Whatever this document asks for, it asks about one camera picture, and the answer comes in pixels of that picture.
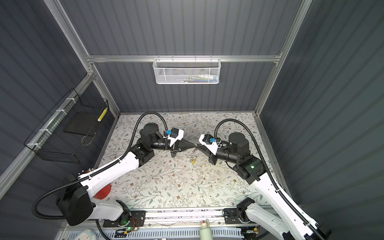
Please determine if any black wire basket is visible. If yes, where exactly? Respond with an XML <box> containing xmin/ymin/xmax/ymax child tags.
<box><xmin>24</xmin><ymin>91</ymin><xmax>109</xmax><ymax>164</ymax></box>

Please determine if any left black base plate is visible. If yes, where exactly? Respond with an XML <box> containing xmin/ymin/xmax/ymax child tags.
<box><xmin>103</xmin><ymin>211</ymin><xmax>147</xmax><ymax>228</ymax></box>

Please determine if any white wire basket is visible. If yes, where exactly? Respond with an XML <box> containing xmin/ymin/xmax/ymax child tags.
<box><xmin>153</xmin><ymin>57</ymin><xmax>222</xmax><ymax>85</ymax></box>

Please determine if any white slotted cable duct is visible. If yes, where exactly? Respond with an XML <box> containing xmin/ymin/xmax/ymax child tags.
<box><xmin>65</xmin><ymin>227</ymin><xmax>244</xmax><ymax>240</ymax></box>

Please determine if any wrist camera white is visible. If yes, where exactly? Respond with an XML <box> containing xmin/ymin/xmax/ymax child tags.
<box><xmin>199</xmin><ymin>134</ymin><xmax>219</xmax><ymax>155</ymax></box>
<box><xmin>166</xmin><ymin>128</ymin><xmax>184</xmax><ymax>147</ymax></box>

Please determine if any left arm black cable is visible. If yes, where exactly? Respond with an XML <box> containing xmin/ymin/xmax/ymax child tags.
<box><xmin>31</xmin><ymin>111</ymin><xmax>169</xmax><ymax>221</ymax></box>

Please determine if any white rounded device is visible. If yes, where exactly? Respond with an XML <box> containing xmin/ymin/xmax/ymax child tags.
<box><xmin>74</xmin><ymin>229</ymin><xmax>98</xmax><ymax>240</ymax></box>

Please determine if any yellow green marker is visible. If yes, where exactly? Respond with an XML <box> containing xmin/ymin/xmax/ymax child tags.
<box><xmin>97</xmin><ymin>107</ymin><xmax>108</xmax><ymax>122</ymax></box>

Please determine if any red cup with pens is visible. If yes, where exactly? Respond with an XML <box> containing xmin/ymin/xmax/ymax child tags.
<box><xmin>81</xmin><ymin>171</ymin><xmax>113</xmax><ymax>200</ymax></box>

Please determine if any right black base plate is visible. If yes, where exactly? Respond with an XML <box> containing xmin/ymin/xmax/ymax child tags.
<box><xmin>222</xmin><ymin>208</ymin><xmax>254</xmax><ymax>225</ymax></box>

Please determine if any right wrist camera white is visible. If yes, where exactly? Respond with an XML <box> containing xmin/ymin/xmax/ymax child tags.
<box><xmin>199</xmin><ymin>134</ymin><xmax>219</xmax><ymax>155</ymax></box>

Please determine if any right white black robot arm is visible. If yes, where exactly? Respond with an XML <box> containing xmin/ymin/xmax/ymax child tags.
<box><xmin>198</xmin><ymin>133</ymin><xmax>331</xmax><ymax>240</ymax></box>

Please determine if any aluminium rail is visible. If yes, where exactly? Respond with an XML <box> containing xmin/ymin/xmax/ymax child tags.
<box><xmin>64</xmin><ymin>206</ymin><xmax>301</xmax><ymax>229</ymax></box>

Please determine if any large keyring with yellow grip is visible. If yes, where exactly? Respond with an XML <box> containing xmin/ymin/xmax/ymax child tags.
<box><xmin>189</xmin><ymin>148</ymin><xmax>199</xmax><ymax>170</ymax></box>

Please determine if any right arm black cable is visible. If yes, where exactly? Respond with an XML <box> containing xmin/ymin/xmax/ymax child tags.
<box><xmin>213</xmin><ymin>118</ymin><xmax>328</xmax><ymax>240</ymax></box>

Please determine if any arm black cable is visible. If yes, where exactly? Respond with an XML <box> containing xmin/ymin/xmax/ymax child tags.
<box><xmin>31</xmin><ymin>111</ymin><xmax>169</xmax><ymax>221</ymax></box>
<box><xmin>213</xmin><ymin>118</ymin><xmax>328</xmax><ymax>240</ymax></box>

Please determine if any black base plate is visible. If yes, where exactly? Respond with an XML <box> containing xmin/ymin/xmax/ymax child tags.
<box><xmin>103</xmin><ymin>211</ymin><xmax>147</xmax><ymax>228</ymax></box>
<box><xmin>222</xmin><ymin>208</ymin><xmax>254</xmax><ymax>225</ymax></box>

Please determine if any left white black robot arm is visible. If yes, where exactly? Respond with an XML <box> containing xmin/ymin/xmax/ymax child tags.
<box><xmin>56</xmin><ymin>123</ymin><xmax>196</xmax><ymax>227</ymax></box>

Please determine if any white bottle with red cap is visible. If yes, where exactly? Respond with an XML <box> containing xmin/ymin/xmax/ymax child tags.
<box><xmin>199</xmin><ymin>220</ymin><xmax>214</xmax><ymax>240</ymax></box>

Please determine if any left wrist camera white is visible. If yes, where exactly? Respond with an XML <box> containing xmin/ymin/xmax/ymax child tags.
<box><xmin>166</xmin><ymin>128</ymin><xmax>184</xmax><ymax>147</ymax></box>

